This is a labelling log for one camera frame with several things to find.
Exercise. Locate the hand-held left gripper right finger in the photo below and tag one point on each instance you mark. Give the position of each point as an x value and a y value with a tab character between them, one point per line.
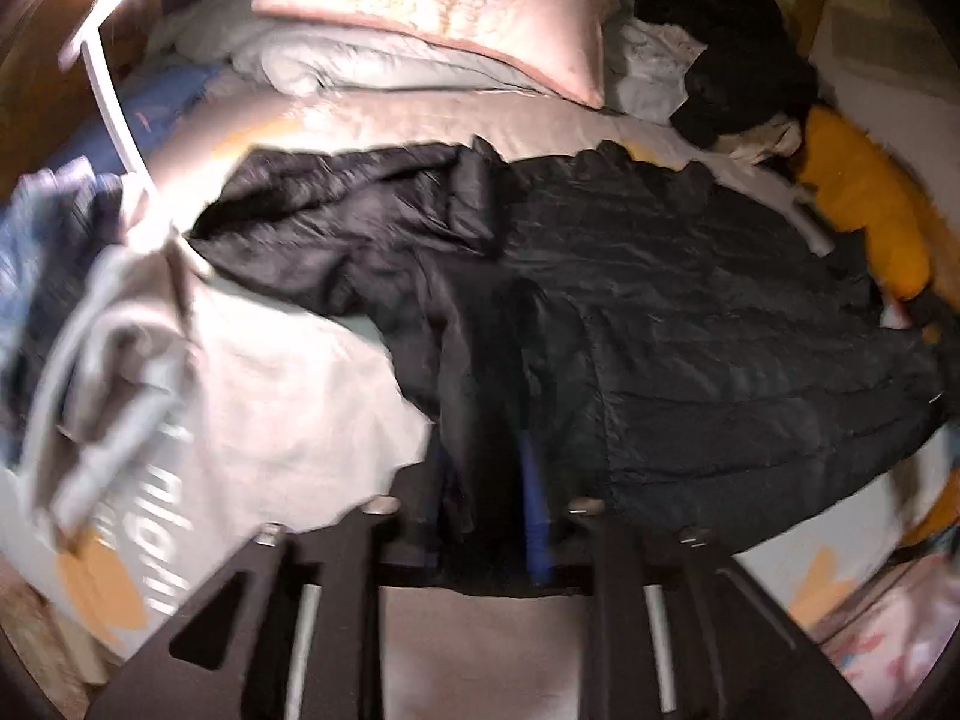
534	517

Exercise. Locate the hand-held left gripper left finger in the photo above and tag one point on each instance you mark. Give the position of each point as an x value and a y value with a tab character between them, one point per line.
433	540

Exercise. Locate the black puffer jacket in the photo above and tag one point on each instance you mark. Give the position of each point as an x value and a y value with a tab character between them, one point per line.
637	315

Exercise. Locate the grey printed sweatshirt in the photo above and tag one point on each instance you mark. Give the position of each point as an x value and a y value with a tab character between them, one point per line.
247	390

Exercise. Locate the pink floral blanket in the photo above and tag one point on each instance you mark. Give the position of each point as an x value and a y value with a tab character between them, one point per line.
892	637

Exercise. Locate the beige bed sheet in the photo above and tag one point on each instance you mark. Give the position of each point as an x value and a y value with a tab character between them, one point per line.
420	120

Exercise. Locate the cream crumpled cloth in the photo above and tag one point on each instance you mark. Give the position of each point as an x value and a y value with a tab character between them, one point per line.
761	139

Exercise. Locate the yellow cushion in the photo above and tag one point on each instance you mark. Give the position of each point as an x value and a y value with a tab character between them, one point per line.
855	187

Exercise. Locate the blue denim garment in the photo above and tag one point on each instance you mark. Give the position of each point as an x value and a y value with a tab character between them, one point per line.
45	255

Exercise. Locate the white duvet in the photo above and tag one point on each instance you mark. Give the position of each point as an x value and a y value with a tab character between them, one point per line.
337	60

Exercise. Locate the black clothing pile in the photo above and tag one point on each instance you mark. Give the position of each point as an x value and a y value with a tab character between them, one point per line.
735	52

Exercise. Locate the pink pillow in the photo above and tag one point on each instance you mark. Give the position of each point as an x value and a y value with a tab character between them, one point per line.
450	7

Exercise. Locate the white plastic rod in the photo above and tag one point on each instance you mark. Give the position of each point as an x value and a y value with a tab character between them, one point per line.
112	101

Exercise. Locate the dark wooden headboard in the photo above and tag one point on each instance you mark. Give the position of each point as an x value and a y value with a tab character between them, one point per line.
52	7

